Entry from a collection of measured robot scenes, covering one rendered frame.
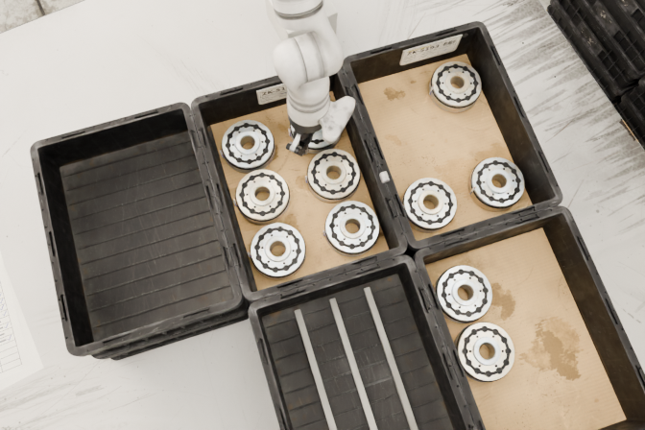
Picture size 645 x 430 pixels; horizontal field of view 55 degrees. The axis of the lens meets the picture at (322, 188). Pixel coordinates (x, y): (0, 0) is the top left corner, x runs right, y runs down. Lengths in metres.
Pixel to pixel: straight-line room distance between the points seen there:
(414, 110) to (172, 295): 0.60
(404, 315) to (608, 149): 0.64
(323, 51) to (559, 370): 0.71
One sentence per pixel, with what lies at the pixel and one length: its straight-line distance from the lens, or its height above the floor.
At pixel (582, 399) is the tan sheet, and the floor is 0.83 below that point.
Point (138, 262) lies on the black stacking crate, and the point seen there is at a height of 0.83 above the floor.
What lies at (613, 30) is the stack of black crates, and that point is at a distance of 2.08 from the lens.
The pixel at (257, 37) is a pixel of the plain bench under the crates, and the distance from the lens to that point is 1.51.
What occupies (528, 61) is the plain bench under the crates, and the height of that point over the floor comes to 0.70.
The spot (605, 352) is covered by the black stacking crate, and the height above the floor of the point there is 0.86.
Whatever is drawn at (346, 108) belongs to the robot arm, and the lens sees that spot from 1.07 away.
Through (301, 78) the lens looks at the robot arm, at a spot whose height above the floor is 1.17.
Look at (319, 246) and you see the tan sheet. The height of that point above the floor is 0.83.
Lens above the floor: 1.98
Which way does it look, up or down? 72 degrees down
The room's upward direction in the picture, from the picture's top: 4 degrees clockwise
